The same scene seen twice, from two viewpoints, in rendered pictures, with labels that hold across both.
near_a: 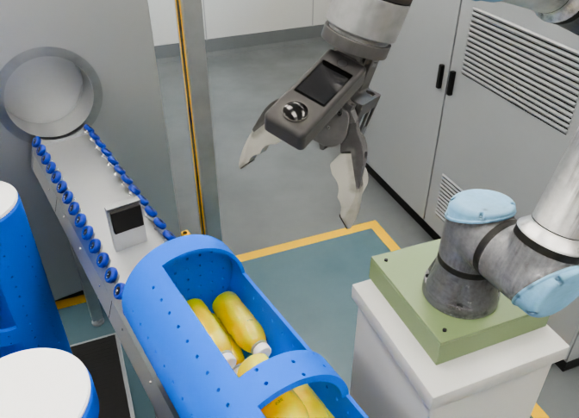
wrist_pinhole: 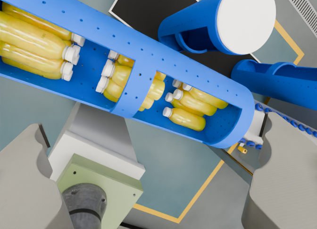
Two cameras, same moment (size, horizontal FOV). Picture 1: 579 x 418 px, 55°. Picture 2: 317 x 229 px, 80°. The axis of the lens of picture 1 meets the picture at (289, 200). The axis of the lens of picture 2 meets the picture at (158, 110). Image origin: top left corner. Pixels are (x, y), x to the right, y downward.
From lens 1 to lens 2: 0.55 m
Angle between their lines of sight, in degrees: 32
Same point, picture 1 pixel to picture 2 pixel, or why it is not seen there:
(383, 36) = not seen: outside the picture
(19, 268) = (296, 89)
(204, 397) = (167, 54)
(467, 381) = (53, 154)
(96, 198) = not seen: hidden behind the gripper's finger
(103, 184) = not seen: hidden behind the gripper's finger
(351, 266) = (174, 196)
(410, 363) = (87, 145)
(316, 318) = (172, 165)
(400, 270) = (122, 193)
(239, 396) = (148, 61)
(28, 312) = (274, 81)
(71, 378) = (235, 43)
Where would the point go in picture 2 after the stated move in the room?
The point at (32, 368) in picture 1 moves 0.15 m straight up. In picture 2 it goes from (254, 36) to (286, 33)
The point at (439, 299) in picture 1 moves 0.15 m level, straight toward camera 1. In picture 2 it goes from (86, 189) to (68, 147)
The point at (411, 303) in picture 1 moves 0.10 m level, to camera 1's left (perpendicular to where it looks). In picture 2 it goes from (103, 176) to (128, 158)
